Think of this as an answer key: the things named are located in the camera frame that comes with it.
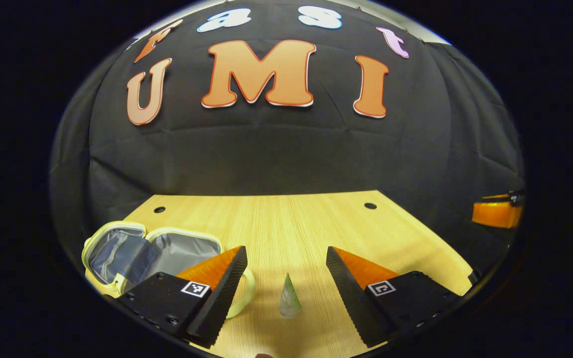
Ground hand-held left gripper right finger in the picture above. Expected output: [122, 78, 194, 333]
[325, 246, 462, 349]

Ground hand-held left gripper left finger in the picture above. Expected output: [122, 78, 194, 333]
[116, 245, 249, 350]

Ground wide green and white tube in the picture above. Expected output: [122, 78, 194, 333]
[279, 272, 303, 319]

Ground cream suitcase with handle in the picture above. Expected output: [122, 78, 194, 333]
[82, 221, 256, 319]

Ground black backdrop cloth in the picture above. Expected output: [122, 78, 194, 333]
[49, 0, 526, 289]

